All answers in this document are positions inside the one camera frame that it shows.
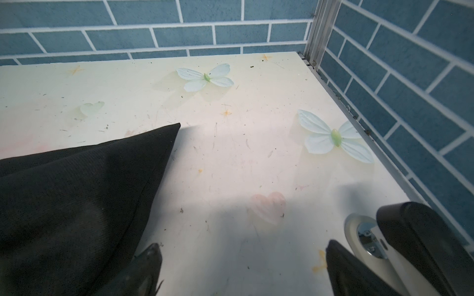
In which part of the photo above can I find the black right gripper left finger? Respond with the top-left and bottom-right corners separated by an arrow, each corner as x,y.
95,243 -> 162,296

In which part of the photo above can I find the black hair dryer bag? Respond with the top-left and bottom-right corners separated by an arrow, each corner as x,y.
1,123 -> 181,296

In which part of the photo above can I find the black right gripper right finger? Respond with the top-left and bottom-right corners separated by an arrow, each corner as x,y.
326,240 -> 399,296

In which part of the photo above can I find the white black stapler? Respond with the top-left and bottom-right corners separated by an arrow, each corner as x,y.
344,202 -> 474,296

